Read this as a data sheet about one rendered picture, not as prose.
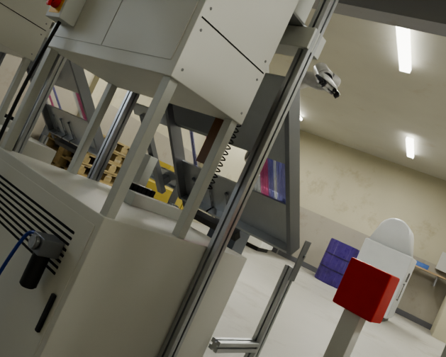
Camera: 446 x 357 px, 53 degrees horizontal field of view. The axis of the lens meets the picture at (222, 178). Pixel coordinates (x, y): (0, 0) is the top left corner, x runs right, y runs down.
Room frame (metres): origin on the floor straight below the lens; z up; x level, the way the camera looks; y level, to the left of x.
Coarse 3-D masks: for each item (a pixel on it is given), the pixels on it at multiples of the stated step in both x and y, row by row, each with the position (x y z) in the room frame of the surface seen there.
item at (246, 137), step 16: (272, 80) 1.52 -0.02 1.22; (256, 96) 1.61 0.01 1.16; (272, 96) 1.55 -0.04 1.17; (176, 112) 1.95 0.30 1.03; (192, 112) 1.86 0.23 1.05; (256, 112) 1.64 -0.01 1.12; (192, 128) 1.91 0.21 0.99; (208, 128) 1.83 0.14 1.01; (240, 128) 1.75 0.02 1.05; (256, 128) 1.68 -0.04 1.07; (240, 144) 1.79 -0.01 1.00
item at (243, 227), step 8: (184, 200) 2.21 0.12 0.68; (200, 208) 2.14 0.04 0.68; (208, 208) 2.12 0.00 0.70; (216, 216) 2.06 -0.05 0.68; (240, 224) 1.99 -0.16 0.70; (248, 232) 1.93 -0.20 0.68; (256, 232) 1.92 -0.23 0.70; (264, 240) 1.87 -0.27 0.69; (272, 240) 1.87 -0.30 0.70; (280, 248) 1.82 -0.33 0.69
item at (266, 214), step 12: (192, 168) 2.11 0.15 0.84; (192, 180) 2.16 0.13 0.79; (216, 180) 2.01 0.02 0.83; (228, 180) 1.95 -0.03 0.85; (216, 192) 2.05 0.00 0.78; (228, 192) 1.98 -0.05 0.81; (252, 192) 1.86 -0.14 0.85; (216, 204) 2.09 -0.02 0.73; (252, 204) 1.89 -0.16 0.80; (264, 204) 1.84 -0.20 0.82; (276, 204) 1.78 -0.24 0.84; (240, 216) 1.99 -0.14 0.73; (252, 216) 1.93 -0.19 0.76; (264, 216) 1.87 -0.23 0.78; (276, 216) 1.82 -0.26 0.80; (264, 228) 1.90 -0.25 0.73; (276, 228) 1.85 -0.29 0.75
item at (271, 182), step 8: (272, 160) 1.71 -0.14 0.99; (264, 168) 1.76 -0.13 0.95; (272, 168) 1.72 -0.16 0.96; (280, 168) 1.69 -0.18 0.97; (264, 176) 1.78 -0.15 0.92; (272, 176) 1.75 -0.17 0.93; (280, 176) 1.71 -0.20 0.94; (256, 184) 1.84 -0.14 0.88; (264, 184) 1.80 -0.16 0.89; (272, 184) 1.76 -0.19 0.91; (280, 184) 1.73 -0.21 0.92; (264, 192) 1.82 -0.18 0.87; (272, 192) 1.78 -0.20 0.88; (280, 192) 1.75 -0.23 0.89; (280, 200) 1.77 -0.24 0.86
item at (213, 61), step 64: (64, 0) 1.41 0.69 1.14; (128, 0) 1.29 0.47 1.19; (192, 0) 1.12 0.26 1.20; (256, 0) 1.21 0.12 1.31; (128, 64) 1.21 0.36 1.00; (192, 64) 1.13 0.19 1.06; (256, 64) 1.29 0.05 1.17; (0, 192) 1.43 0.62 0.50; (192, 192) 1.32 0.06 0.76; (0, 256) 1.32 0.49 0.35; (64, 256) 1.14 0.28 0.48; (0, 320) 1.23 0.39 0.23
